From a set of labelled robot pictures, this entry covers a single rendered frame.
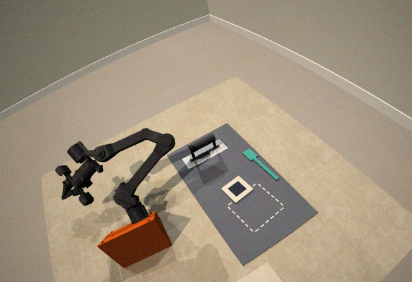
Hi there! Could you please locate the green small trowel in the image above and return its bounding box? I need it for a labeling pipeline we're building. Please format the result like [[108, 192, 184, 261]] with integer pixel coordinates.
[[243, 149, 279, 180]]

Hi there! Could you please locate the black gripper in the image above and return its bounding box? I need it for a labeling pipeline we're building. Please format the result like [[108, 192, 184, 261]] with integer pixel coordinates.
[[55, 165, 94, 206]]

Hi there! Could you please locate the cream square tile with dark blue center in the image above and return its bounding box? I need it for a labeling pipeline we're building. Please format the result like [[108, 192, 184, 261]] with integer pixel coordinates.
[[221, 176, 253, 203]]

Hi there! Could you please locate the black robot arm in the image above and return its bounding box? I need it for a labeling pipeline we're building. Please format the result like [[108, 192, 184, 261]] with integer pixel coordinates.
[[68, 128, 175, 224]]

